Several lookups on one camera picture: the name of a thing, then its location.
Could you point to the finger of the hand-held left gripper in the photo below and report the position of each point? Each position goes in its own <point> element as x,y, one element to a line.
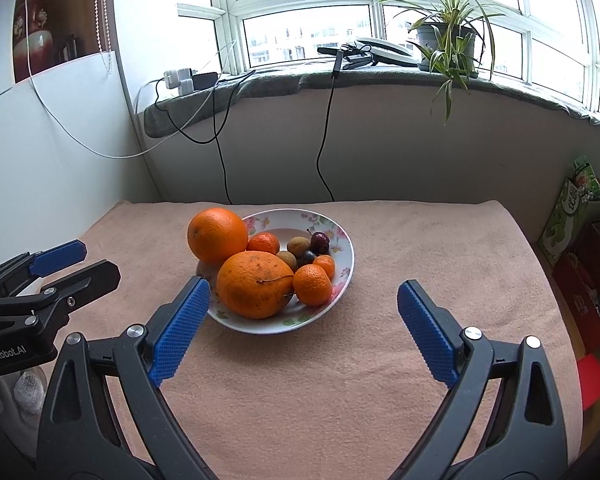
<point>90,277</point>
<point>60,254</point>

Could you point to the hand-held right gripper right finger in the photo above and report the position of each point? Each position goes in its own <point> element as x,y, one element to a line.
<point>430,330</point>

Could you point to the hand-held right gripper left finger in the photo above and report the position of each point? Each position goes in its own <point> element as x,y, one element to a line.
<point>180,330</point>

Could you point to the large spotted orange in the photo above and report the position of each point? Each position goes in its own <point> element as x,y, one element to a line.
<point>252,287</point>

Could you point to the large smooth orange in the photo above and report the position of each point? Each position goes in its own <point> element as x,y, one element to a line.
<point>217,235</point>

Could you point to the floral white bowl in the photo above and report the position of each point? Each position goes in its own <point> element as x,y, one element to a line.
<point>340,260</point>

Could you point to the medium tangerine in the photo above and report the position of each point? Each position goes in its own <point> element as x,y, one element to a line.
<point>263,243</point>

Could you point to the small tangerine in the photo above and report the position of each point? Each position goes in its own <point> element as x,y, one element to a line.
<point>325,266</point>

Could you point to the big tangerine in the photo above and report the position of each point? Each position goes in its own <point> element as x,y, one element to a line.
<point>312,285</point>

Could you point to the brown longan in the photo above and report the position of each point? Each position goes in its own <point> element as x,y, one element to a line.
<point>286,260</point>
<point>298,245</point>

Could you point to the white foam fruit net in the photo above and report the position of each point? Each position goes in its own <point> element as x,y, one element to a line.
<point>30,390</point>

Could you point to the white board panel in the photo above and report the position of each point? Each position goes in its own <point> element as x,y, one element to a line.
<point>30,160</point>

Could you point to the pink towel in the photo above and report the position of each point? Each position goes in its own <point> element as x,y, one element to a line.
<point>305,400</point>

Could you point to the red box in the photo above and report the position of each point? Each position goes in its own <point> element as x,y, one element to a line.
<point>575,300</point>

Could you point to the red paper sheet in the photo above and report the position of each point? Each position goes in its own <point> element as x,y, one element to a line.
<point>592,380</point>

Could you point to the green snack bag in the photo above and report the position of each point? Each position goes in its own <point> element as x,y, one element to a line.
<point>570,210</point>

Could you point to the white power strip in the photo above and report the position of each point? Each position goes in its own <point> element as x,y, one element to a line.
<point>182,80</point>

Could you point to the black power adapter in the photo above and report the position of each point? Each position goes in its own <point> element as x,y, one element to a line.
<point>205,81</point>

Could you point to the wooden shelf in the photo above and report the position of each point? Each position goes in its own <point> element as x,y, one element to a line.
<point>80,0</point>

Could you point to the potted spider plant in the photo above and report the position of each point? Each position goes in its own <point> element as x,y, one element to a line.
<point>442,35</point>

